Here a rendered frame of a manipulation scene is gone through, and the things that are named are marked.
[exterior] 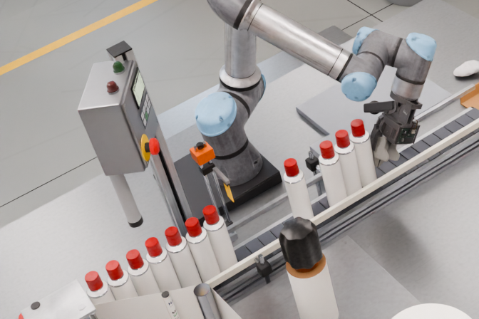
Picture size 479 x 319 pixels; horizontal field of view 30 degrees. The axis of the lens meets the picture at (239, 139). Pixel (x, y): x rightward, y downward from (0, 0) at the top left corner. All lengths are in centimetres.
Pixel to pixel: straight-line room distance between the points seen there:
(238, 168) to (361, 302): 58
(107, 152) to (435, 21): 144
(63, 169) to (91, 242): 173
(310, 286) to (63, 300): 53
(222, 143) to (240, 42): 28
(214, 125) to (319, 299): 63
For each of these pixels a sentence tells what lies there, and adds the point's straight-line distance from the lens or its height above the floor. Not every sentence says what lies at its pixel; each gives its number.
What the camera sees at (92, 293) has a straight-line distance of 209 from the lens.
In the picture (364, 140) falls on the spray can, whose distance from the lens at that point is 226.
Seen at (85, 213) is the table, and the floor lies 83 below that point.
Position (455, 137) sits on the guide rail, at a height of 91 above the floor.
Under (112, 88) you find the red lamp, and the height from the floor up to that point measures 149.
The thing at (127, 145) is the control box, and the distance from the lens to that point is 191.
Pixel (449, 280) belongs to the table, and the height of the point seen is 83.
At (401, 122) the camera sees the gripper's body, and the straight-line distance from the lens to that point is 226.
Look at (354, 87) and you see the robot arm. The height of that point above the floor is 123.
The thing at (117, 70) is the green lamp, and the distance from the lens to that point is 193.
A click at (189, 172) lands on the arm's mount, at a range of 260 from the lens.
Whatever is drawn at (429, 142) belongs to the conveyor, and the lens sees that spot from 247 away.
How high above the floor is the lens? 250
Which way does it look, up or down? 38 degrees down
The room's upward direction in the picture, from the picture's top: 16 degrees counter-clockwise
